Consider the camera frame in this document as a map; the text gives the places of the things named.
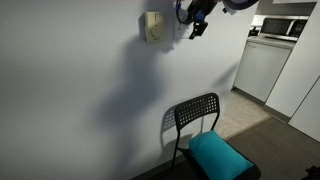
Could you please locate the tall white cabinet panel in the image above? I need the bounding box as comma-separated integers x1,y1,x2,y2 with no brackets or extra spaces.
264,0,320,143

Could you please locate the small black countertop appliance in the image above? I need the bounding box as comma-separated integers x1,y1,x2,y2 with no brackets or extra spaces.
248,26,261,38

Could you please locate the white counter base cabinet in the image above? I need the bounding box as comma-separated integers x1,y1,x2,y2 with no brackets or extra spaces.
233,35,296,103

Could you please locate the teal cushion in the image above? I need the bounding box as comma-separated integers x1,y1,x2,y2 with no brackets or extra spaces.
188,129,254,180

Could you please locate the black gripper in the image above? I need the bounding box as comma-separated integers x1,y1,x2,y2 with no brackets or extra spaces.
188,20,210,40

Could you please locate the white light switch plate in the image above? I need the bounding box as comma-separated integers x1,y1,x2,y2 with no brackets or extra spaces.
173,19,192,40

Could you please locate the black perforated metal chair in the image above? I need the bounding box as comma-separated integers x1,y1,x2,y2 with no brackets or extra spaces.
170,92,262,180

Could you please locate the beige wall thermostat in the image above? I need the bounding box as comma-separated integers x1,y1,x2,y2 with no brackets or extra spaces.
144,11,165,43

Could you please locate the silver black microwave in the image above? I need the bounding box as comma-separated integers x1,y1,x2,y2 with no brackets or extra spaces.
259,16,309,43

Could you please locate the black looped cable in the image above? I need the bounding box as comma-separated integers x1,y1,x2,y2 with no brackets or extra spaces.
175,0,196,25

